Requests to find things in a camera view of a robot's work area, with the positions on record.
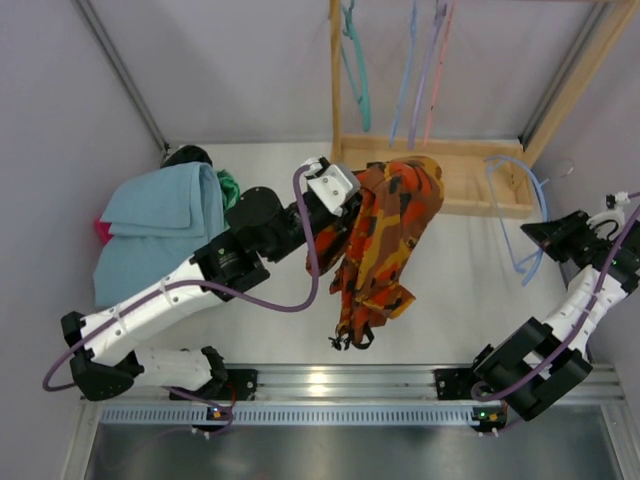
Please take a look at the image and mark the light blue hanger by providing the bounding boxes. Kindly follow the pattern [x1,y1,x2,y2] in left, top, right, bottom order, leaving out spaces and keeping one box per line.
[388,0,418,147]

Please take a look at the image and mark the wooden clothes rack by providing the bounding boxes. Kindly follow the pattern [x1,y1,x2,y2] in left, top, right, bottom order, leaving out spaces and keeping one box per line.
[331,1,639,219]

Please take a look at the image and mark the pink garment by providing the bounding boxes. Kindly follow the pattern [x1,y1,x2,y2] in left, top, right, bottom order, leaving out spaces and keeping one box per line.
[93,218,113,246]

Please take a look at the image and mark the light blue trousers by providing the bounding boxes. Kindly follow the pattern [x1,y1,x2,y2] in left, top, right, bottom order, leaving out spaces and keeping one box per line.
[93,162,225,308]

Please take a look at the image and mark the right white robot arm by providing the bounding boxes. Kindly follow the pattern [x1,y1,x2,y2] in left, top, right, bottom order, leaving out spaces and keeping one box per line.
[471,207,639,421]

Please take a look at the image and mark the orange patterned trousers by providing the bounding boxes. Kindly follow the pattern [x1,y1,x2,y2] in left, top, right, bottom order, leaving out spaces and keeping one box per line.
[315,156,445,351]

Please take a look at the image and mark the aluminium mounting rail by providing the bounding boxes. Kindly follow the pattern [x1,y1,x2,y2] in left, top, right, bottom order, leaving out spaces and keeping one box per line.
[103,364,626,405]

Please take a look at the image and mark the slotted cable duct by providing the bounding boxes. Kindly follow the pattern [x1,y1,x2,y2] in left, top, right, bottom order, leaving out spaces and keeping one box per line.
[100,403,505,427]

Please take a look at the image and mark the lilac hanger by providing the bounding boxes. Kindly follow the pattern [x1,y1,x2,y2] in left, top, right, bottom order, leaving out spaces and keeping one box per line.
[407,1,448,150]

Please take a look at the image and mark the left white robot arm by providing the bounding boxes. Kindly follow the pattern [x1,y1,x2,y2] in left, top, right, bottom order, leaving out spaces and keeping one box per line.
[61,187,306,401]

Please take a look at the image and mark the pink hanger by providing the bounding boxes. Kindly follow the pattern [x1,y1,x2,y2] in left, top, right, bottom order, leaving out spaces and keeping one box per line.
[423,0,457,147]

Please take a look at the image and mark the teal hanger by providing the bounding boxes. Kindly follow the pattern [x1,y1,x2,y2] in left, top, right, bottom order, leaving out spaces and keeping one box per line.
[340,0,372,133]

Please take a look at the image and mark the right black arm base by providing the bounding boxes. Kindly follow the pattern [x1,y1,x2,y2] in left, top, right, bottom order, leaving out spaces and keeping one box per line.
[434,367,493,401]

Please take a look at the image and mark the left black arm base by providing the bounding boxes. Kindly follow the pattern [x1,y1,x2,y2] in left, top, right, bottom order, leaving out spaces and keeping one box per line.
[180,368,258,402]

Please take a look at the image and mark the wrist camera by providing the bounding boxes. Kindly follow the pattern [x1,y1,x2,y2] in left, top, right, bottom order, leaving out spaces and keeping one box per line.
[587,191,639,240]
[302,157,360,217]

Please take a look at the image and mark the black trousers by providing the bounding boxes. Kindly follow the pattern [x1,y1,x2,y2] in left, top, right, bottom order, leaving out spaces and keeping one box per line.
[161,145,213,168]

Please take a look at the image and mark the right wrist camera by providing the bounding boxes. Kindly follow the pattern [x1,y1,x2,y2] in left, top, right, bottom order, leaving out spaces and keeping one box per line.
[587,191,639,240]

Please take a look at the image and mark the green garment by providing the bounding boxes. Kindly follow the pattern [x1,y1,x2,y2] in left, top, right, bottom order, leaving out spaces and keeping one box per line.
[216,170,241,211]

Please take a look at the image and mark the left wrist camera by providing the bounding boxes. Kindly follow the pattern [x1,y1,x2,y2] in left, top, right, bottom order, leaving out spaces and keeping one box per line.
[302,157,360,217]

